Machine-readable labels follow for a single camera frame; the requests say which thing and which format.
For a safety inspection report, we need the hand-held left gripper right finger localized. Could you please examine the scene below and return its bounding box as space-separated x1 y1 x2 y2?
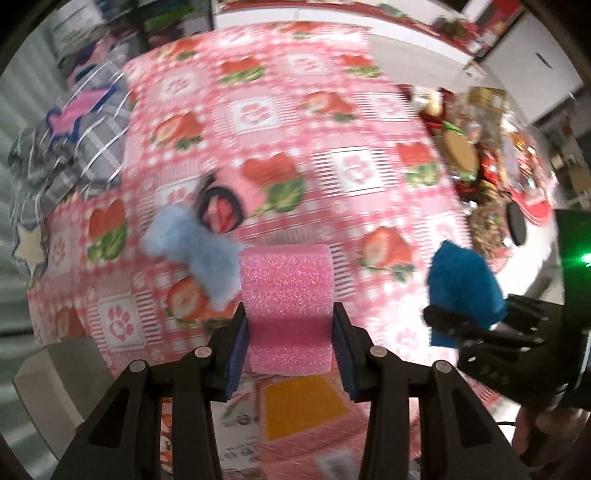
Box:
333 301 532 480

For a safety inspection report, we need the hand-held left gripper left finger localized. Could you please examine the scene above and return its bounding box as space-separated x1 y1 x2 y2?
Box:
51 302 250 480

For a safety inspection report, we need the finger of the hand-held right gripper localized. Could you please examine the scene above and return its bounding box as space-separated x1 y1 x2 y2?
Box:
422 305 546 348
503 295 561 334

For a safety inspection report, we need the dark blue fluffy cloth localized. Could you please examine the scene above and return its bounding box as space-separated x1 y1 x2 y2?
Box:
426 240 506 347

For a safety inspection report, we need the pink sponge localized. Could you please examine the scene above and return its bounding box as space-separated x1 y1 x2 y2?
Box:
238 244 334 376

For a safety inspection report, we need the person's right hand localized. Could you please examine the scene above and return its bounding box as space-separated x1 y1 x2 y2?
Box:
510 406 591 467

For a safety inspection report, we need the brown fuzzy item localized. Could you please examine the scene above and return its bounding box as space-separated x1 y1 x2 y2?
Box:
466 203 513 259

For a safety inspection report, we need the red patterned tray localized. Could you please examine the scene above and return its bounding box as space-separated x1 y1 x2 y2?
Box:
508 185 555 227

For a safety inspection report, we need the light blue fluffy cloth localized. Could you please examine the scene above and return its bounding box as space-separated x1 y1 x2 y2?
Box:
141 205 245 310

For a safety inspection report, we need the pink rolled cloth black band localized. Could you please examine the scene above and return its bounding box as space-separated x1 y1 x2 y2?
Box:
191 168 269 234

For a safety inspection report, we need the grey box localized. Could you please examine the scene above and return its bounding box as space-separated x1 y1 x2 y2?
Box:
13 339 112 462

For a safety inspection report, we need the pink strawberry print tablecloth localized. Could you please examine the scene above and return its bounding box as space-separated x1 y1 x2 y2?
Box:
28 21 476 462

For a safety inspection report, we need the white cabinet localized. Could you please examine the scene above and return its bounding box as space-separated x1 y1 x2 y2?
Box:
480 9 585 125

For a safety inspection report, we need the grey checked star blanket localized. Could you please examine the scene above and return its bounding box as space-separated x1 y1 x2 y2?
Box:
7 39 139 289

